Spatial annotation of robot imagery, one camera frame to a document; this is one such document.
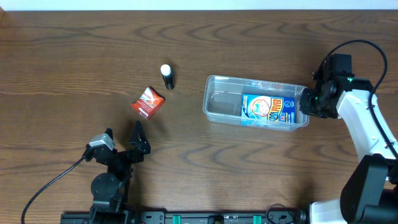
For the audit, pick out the dark syrup bottle white cap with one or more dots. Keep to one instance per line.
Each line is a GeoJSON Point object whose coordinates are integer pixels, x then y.
{"type": "Point", "coordinates": [167, 76]}

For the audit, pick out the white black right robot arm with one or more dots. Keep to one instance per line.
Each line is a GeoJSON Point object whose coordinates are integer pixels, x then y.
{"type": "Point", "coordinates": [364, 198]}

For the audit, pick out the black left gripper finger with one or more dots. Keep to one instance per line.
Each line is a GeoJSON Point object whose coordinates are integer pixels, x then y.
{"type": "Point", "coordinates": [138, 139]}
{"type": "Point", "coordinates": [109, 132]}

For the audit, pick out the red Panadol ActiFast box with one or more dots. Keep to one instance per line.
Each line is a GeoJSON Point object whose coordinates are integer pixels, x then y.
{"type": "Point", "coordinates": [148, 103]}

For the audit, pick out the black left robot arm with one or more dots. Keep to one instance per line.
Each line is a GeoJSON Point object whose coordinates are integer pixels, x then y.
{"type": "Point", "coordinates": [110, 189]}

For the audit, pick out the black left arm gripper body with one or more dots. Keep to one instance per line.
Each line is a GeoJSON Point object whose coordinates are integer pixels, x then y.
{"type": "Point", "coordinates": [123, 155]}

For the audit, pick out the clear plastic container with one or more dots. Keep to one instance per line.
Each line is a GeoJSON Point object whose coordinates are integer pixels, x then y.
{"type": "Point", "coordinates": [223, 98]}

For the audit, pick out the blue Cool Fever box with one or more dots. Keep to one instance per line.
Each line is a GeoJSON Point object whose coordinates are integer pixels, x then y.
{"type": "Point", "coordinates": [261, 110]}

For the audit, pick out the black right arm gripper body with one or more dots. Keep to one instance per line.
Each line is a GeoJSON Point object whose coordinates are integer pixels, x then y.
{"type": "Point", "coordinates": [310, 102]}

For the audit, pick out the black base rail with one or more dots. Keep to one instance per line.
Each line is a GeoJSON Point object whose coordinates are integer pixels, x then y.
{"type": "Point", "coordinates": [273, 216]}

